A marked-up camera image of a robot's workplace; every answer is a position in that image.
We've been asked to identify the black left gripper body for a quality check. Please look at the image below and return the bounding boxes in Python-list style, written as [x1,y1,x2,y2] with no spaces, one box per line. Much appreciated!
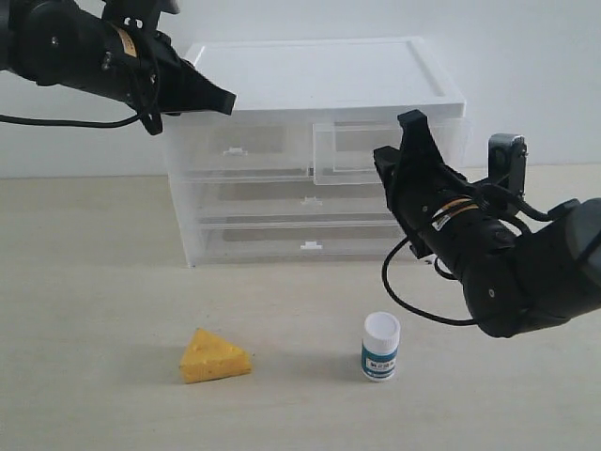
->
[93,19,188,115]

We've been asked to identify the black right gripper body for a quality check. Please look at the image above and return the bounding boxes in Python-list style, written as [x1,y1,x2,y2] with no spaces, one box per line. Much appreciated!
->
[391,166,516,281]

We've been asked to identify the white blue medicine bottle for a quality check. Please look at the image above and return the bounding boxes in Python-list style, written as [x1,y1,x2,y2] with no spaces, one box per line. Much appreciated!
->
[361,311,401,381]

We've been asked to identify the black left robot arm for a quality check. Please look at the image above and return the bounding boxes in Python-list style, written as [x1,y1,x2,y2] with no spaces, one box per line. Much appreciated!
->
[1,1,236,115]

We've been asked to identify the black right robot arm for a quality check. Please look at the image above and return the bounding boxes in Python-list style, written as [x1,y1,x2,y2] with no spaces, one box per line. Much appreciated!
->
[373,110,600,338]

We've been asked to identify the white plastic drawer cabinet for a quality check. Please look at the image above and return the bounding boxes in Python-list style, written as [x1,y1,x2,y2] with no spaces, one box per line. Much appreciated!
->
[163,38,466,267]

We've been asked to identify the clear middle wide drawer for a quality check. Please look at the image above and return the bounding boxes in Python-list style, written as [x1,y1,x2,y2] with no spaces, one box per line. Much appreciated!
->
[171,179,391,226]

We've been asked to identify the clear wide drawer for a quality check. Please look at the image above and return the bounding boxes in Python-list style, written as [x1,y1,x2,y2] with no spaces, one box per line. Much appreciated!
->
[184,222,405,266]
[171,179,391,226]

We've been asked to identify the clear bottom wide drawer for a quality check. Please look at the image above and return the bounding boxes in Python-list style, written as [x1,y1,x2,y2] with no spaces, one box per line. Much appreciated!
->
[184,222,405,266]

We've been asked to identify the yellow cheese wedge toy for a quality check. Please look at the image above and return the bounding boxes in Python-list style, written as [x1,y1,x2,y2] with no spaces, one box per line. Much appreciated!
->
[179,329,253,384]

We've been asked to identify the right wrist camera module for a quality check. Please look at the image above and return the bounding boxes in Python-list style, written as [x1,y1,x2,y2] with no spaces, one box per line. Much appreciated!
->
[488,133,528,196]

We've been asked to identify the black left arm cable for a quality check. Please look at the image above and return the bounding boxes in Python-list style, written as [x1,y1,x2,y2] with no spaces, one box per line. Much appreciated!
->
[0,112,146,130]

